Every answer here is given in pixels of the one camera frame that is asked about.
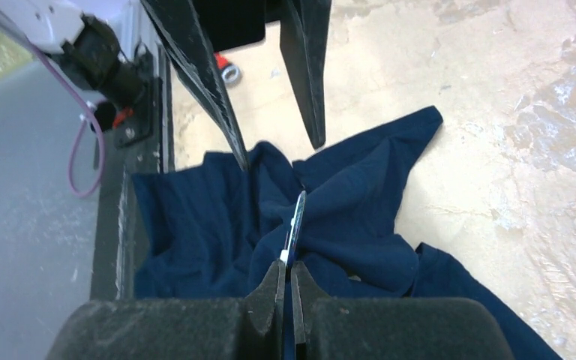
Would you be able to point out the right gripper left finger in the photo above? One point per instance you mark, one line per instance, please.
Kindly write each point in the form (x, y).
(219, 328)

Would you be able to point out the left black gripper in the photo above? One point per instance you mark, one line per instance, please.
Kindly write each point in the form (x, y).
(191, 30)

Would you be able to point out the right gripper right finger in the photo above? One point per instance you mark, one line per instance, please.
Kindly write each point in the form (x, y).
(326, 327)

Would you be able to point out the navy blue t-shirt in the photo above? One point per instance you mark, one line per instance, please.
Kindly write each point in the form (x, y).
(214, 230)

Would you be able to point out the blue round brooch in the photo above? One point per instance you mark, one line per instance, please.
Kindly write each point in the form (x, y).
(288, 253)

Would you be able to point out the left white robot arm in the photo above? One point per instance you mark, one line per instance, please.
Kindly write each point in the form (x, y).
(76, 36)

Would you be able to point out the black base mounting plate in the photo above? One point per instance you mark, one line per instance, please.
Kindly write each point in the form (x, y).
(121, 242)

